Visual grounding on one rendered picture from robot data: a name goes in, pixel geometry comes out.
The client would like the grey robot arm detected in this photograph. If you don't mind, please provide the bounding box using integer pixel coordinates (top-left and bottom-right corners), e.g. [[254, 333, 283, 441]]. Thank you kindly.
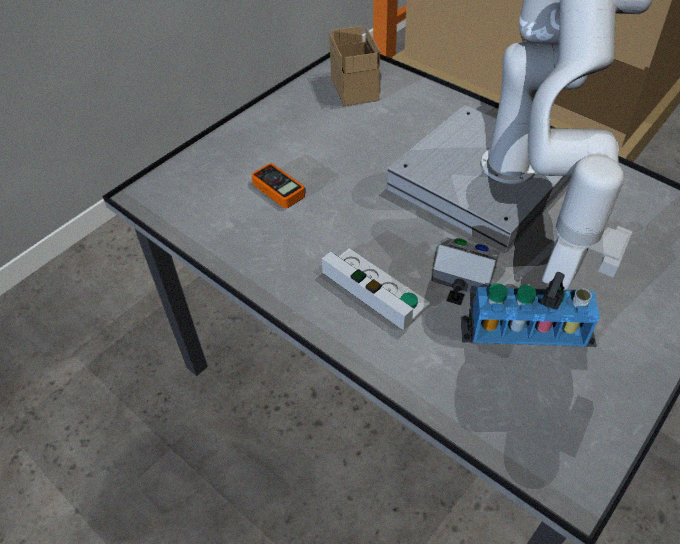
[[481, 0, 653, 277]]

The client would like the brown cardboard box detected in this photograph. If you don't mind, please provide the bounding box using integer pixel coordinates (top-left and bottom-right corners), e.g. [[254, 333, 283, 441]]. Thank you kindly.
[[329, 26, 380, 106]]

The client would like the black table edge trim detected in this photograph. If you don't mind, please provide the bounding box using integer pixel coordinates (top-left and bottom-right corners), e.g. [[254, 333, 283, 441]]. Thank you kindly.
[[102, 52, 680, 544]]

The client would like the orange pocket multimeter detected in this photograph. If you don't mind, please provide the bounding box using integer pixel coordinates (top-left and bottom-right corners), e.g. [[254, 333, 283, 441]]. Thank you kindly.
[[252, 163, 305, 208]]

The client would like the white tube neck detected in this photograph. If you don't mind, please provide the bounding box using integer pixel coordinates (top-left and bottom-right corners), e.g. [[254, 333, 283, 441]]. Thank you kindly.
[[573, 288, 592, 305]]

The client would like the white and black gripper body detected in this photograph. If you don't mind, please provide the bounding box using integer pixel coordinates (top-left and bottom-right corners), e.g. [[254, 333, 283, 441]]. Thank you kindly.
[[542, 226, 589, 291]]

